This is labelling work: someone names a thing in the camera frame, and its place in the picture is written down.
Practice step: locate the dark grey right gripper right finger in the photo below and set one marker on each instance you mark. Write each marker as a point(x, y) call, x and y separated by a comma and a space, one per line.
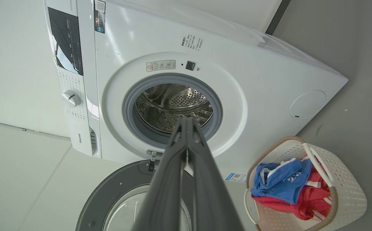
point(211, 195)

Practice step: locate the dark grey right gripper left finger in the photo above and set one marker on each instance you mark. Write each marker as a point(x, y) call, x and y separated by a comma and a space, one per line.
point(163, 192)

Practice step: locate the round grey washer door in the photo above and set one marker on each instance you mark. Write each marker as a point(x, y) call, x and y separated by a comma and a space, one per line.
point(109, 192)

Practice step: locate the metal door hinge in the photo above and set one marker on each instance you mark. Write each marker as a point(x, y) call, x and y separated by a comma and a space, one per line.
point(153, 158)

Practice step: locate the steel washing drum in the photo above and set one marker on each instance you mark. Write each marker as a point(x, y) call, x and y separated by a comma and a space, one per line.
point(170, 102)

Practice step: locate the white front-load washing machine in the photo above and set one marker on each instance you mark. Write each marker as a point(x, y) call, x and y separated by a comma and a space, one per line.
point(263, 106)

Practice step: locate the black door latch socket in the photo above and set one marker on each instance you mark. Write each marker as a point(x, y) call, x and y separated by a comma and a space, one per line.
point(190, 65)

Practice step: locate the blue energy label sticker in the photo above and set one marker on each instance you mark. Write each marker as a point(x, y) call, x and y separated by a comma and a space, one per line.
point(235, 177)

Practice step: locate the blue garment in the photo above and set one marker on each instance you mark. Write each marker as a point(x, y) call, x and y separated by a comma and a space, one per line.
point(285, 186)

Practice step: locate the red garment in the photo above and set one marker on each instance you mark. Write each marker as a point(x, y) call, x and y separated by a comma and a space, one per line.
point(314, 199)

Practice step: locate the white warning label sticker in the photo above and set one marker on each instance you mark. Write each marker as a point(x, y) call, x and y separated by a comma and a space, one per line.
point(161, 65)

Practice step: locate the white control knob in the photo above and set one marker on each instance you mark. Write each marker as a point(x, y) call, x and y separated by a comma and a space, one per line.
point(70, 98)

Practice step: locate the round white filter cover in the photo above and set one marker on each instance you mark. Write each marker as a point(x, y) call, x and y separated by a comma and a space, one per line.
point(308, 104)

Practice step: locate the white perforated laundry basket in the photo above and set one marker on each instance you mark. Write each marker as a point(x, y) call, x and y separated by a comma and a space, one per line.
point(349, 195)

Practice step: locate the black display panel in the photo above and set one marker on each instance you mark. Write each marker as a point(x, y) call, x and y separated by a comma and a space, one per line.
point(65, 38)

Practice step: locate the black QR code sticker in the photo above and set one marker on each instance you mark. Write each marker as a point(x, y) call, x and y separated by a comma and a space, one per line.
point(99, 17)

